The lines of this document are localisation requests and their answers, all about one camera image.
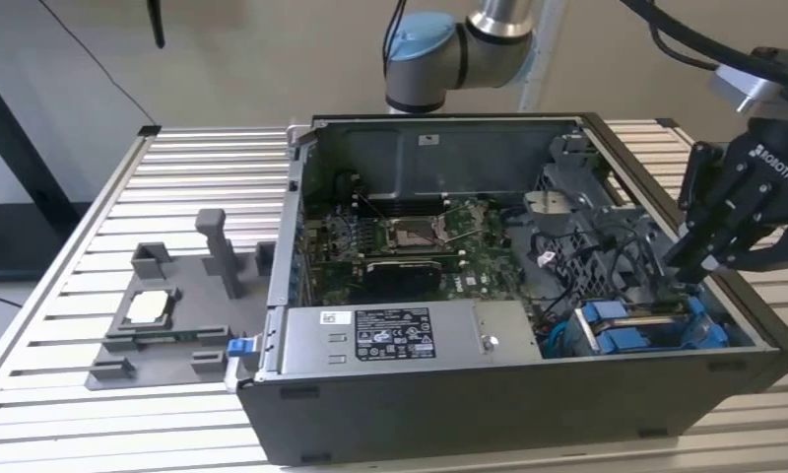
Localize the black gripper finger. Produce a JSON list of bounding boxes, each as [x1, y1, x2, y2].
[[702, 169, 788, 272], [660, 141, 747, 285]]

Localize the hard disk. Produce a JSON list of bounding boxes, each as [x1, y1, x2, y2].
[[574, 290, 731, 352]]

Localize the black wire with white tag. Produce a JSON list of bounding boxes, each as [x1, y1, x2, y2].
[[528, 231, 590, 270]]

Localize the blue plastic disk carrier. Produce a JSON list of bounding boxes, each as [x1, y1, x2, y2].
[[596, 329, 647, 354]]

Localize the grey metal disk bay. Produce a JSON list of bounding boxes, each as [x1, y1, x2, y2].
[[562, 288, 732, 357]]

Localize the metal socket cover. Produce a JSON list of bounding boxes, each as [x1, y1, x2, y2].
[[440, 201, 488, 240]]

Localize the green motherboard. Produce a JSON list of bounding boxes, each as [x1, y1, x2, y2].
[[301, 194, 544, 309]]

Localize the black RAM slots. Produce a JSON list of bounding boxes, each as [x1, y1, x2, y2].
[[359, 190, 449, 216]]

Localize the CPU socket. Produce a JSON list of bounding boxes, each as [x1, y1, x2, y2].
[[381, 215, 447, 253]]

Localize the black heatsink block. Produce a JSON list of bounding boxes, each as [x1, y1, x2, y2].
[[364, 259, 443, 293]]

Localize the silver power supply unit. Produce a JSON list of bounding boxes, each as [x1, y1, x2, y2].
[[279, 300, 544, 373]]

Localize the black open PC case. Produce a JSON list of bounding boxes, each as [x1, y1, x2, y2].
[[235, 111, 788, 467]]

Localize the black power supply label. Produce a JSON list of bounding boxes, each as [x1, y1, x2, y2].
[[352, 306, 433, 362]]

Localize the green RAM stick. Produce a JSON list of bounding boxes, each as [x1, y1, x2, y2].
[[135, 331, 203, 345]]

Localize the silver CPU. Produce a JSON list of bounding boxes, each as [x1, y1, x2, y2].
[[125, 290, 173, 324]]

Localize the grey parts rack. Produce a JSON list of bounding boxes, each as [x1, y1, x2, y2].
[[85, 208, 279, 393]]

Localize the black monitor stand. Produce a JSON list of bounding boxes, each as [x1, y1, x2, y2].
[[0, 53, 95, 283]]

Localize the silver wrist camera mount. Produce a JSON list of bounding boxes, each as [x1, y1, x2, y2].
[[706, 62, 784, 115]]

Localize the silver metal bracket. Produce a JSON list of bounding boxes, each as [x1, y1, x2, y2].
[[522, 189, 574, 219]]

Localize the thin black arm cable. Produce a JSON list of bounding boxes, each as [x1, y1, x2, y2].
[[651, 17, 722, 71]]

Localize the blue wire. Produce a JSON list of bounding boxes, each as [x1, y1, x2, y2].
[[539, 317, 571, 360]]

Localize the thin wire locking lever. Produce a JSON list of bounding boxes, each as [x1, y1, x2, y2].
[[352, 190, 391, 221]]

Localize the black hanging strap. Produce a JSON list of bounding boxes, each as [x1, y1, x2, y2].
[[145, 0, 168, 49]]

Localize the thin black wall cable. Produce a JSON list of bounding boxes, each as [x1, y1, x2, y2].
[[37, 0, 163, 128]]

